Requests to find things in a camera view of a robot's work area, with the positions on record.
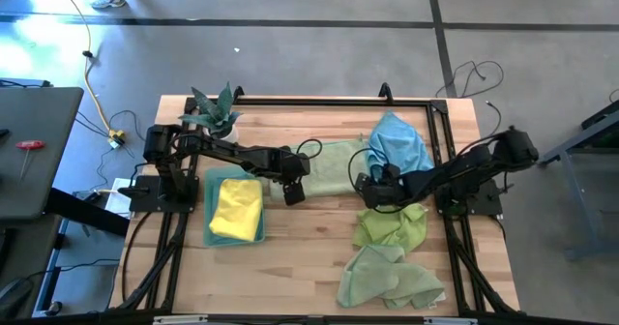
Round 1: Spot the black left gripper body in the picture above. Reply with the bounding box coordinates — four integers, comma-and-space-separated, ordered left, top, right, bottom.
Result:
268, 149, 311, 186

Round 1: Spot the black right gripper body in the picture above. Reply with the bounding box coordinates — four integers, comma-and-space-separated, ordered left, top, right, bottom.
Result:
355, 162, 405, 210

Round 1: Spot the pale green microfiber towel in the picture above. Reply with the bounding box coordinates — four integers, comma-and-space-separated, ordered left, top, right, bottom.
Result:
336, 244, 446, 310
269, 139, 371, 204

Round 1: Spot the yellow microfiber towel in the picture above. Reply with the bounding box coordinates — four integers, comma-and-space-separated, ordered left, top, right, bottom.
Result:
208, 178, 265, 243

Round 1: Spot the lime green microfiber towel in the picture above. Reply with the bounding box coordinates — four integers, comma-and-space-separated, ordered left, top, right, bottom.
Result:
351, 202, 429, 254

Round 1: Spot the sky blue microfiber towel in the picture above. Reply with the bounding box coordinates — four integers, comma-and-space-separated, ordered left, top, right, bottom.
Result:
365, 110, 436, 181

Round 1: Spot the snake plant in white pot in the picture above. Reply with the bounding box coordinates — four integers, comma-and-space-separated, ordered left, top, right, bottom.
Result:
177, 81, 242, 145

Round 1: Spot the white paper sheet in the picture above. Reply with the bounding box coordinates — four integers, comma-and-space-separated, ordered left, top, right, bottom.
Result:
103, 177, 132, 219

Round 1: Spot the grey side table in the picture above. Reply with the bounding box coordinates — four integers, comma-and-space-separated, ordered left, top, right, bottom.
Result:
0, 86, 85, 220

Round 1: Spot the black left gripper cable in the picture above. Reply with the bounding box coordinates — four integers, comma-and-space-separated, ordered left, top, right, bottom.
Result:
295, 138, 324, 164

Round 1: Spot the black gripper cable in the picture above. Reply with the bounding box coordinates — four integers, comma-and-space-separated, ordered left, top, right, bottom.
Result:
347, 146, 427, 215
295, 138, 324, 164

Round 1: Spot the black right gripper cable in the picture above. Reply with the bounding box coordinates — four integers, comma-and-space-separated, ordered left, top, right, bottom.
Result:
347, 146, 427, 215

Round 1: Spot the black aluminium table frame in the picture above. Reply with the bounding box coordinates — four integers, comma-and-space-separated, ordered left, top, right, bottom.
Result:
108, 82, 521, 316

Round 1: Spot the black short floor cable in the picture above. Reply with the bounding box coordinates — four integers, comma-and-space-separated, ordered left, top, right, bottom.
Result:
483, 101, 503, 142

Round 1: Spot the black looped floor cable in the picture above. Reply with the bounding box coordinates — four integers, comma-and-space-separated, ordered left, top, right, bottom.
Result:
434, 59, 505, 99

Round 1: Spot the yellow floor cable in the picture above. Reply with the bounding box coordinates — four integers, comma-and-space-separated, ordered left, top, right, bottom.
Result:
51, 0, 128, 150

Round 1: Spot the grey metal table frame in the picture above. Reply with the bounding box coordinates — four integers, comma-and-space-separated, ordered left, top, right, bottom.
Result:
536, 100, 619, 261

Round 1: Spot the red-handled tool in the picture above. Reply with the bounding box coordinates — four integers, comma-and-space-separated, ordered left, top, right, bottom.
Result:
15, 139, 47, 179

